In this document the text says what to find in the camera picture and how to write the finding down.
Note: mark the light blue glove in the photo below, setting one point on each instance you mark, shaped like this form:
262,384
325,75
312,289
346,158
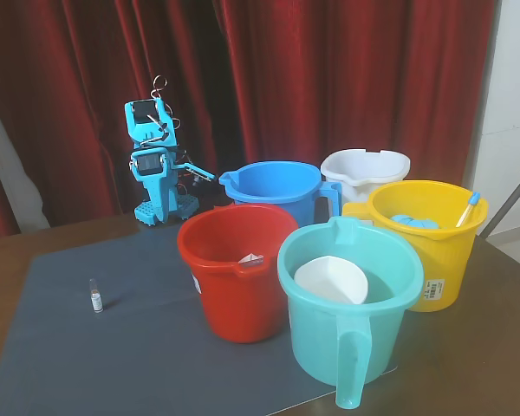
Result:
411,221

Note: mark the red plastic bucket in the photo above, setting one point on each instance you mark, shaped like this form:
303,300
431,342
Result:
242,303

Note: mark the white paper wrapper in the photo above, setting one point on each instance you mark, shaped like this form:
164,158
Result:
252,258

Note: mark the grey tripod stand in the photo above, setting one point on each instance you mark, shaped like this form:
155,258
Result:
509,199

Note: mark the white plastic bucket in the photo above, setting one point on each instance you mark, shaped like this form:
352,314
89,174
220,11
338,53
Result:
355,188

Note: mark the red curtain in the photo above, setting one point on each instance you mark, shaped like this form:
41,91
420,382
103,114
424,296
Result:
329,65

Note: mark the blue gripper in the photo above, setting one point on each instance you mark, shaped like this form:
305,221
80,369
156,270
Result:
198,172

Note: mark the blue plastic bucket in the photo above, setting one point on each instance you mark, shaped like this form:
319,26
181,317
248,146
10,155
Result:
286,212

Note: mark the teal plastic bucket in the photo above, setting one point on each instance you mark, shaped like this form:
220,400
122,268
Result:
320,338

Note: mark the white curtain lining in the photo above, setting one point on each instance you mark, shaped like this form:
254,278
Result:
8,173

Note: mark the grey mat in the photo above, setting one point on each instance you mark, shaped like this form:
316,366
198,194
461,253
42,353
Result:
112,346

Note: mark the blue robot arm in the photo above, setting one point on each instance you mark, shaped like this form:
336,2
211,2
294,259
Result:
156,190

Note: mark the white kidney tray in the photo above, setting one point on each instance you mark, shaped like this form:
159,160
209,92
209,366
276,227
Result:
329,277

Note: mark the test tube blue cap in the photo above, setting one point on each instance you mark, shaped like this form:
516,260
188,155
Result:
467,210

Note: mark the yellow plastic bucket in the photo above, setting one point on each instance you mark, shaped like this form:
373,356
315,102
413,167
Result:
437,260

